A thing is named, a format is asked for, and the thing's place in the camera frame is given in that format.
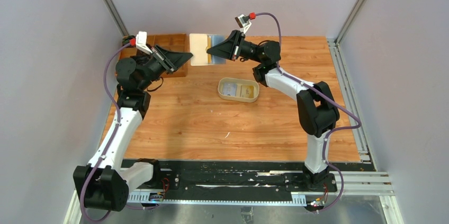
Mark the white card in tray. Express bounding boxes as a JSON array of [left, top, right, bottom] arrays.
[[222, 82, 237, 97]]

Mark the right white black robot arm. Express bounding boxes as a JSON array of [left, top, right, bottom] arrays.
[[207, 30, 339, 191]]

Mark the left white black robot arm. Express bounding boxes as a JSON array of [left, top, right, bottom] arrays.
[[73, 46, 193, 214]]

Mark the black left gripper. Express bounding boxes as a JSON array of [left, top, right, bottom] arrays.
[[139, 44, 193, 92]]

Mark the aluminium rail frame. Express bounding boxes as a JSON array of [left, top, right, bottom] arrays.
[[63, 166, 404, 224]]

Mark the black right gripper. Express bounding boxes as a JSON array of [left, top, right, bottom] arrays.
[[207, 30, 264, 64]]

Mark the wooden compartment tray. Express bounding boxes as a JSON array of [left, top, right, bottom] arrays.
[[115, 33, 188, 78]]

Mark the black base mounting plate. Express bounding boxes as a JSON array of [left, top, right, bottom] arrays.
[[119, 159, 376, 202]]

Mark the beige plastic tray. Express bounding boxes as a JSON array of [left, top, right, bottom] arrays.
[[217, 77, 259, 103]]

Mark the yellow card in tray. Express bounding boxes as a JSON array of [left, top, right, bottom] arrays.
[[240, 85, 254, 99]]

